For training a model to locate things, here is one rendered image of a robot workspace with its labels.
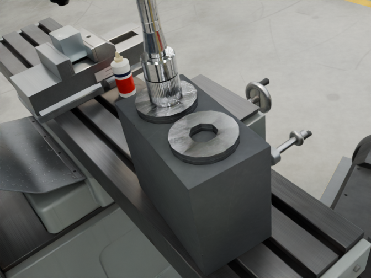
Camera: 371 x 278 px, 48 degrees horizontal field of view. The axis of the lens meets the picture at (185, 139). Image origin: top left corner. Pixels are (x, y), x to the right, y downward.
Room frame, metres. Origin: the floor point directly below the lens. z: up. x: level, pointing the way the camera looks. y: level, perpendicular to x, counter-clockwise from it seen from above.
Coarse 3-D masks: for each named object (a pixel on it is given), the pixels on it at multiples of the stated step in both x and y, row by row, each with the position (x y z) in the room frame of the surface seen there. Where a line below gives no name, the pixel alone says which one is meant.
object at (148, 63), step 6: (168, 48) 0.50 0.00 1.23; (144, 54) 0.49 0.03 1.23; (168, 54) 0.48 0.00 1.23; (174, 54) 0.48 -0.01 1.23; (144, 60) 0.48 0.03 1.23; (150, 60) 0.47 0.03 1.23; (156, 60) 0.47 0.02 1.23; (162, 60) 0.47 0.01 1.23; (168, 60) 0.47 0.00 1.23; (174, 60) 0.48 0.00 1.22; (144, 66) 0.47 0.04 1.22; (150, 66) 0.47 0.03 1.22; (156, 66) 0.46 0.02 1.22; (162, 66) 0.46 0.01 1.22; (168, 66) 0.47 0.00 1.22
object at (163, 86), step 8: (176, 64) 0.48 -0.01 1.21; (144, 72) 0.48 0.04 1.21; (152, 72) 0.46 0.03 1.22; (160, 72) 0.46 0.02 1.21; (168, 72) 0.47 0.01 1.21; (176, 72) 0.47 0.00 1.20; (152, 80) 0.47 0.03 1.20; (160, 80) 0.46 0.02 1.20; (168, 80) 0.47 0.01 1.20; (176, 80) 0.47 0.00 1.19; (152, 88) 0.47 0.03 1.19; (160, 88) 0.46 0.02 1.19; (168, 88) 0.46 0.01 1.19; (176, 88) 0.47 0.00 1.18; (152, 96) 0.47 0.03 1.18; (160, 96) 0.46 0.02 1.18; (168, 96) 0.46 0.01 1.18; (176, 96) 0.47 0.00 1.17; (160, 104) 0.46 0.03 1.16; (168, 104) 0.46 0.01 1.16
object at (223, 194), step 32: (192, 96) 0.48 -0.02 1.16; (128, 128) 0.48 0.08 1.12; (160, 128) 0.44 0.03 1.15; (192, 128) 0.41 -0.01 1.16; (224, 128) 0.40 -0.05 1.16; (160, 160) 0.38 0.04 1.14; (192, 160) 0.36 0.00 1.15; (224, 160) 0.35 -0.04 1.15; (256, 160) 0.35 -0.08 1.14; (160, 192) 0.41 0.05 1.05; (192, 192) 0.32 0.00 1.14; (224, 192) 0.33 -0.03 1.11; (256, 192) 0.35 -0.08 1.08; (192, 224) 0.32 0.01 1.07; (224, 224) 0.33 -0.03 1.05; (256, 224) 0.35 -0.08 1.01; (192, 256) 0.35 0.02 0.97; (224, 256) 0.33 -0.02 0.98
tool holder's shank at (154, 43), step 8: (136, 0) 0.48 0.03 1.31; (144, 0) 0.47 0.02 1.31; (152, 0) 0.48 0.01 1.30; (144, 8) 0.47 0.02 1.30; (152, 8) 0.48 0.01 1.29; (144, 16) 0.48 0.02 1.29; (152, 16) 0.47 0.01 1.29; (144, 24) 0.48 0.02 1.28; (152, 24) 0.47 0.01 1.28; (160, 24) 0.48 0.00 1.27; (144, 32) 0.48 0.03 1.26; (152, 32) 0.47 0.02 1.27; (160, 32) 0.48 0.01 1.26; (144, 40) 0.48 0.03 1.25; (152, 40) 0.47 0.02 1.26; (160, 40) 0.47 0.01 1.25; (144, 48) 0.48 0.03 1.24; (152, 48) 0.47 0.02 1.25; (160, 48) 0.47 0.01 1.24; (152, 56) 0.48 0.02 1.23; (160, 56) 0.48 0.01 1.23
